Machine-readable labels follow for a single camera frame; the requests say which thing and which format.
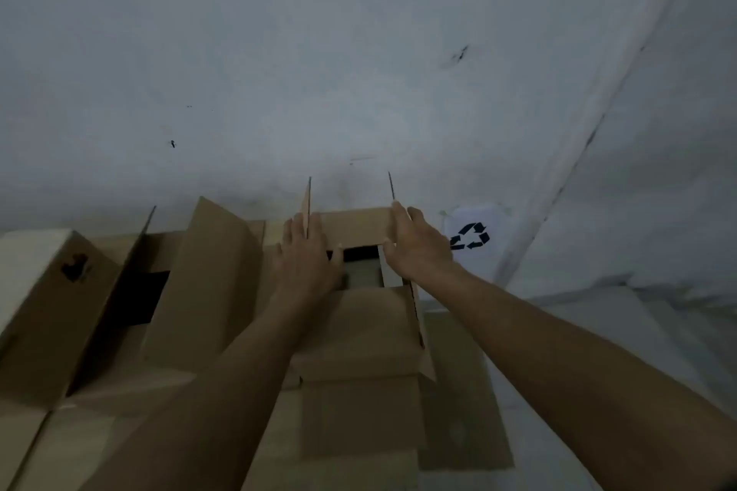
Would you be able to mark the person's left forearm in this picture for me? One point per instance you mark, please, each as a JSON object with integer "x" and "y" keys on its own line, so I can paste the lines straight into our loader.
{"x": 230, "y": 387}

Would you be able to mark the flat cardboard sheet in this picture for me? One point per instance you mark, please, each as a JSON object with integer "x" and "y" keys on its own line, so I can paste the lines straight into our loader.
{"x": 463, "y": 398}

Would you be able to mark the cardboard box with black print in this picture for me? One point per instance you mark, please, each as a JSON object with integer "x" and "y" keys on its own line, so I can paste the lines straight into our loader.
{"x": 52, "y": 306}

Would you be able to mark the person's right forearm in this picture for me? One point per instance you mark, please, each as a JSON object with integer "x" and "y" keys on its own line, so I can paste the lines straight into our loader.
{"x": 570, "y": 381}

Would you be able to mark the person's right middle finger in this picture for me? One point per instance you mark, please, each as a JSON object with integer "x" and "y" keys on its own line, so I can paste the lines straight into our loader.
{"x": 417, "y": 222}

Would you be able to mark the white box with recycling symbol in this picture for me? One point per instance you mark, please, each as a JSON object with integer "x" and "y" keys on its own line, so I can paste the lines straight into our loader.
{"x": 475, "y": 246}

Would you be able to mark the small cardboard box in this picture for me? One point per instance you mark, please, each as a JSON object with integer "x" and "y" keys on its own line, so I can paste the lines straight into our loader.
{"x": 363, "y": 335}

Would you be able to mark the closed cardboard box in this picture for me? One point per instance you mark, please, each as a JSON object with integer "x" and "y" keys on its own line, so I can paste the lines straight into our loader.
{"x": 345, "y": 433}

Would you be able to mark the person's left thumb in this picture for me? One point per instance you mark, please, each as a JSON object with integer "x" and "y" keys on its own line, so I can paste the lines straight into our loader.
{"x": 336, "y": 260}

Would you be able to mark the person's right hand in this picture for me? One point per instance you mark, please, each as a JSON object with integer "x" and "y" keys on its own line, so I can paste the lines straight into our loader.
{"x": 419, "y": 254}

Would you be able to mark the person's left hand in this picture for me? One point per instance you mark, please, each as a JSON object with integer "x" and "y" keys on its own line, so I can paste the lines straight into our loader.
{"x": 304, "y": 269}

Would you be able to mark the open cardboard box, wide flap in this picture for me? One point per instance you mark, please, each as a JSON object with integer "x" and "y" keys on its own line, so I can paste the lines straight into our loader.
{"x": 196, "y": 289}

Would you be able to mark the person's right thumb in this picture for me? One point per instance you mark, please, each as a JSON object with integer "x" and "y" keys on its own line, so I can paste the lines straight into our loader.
{"x": 389, "y": 252}

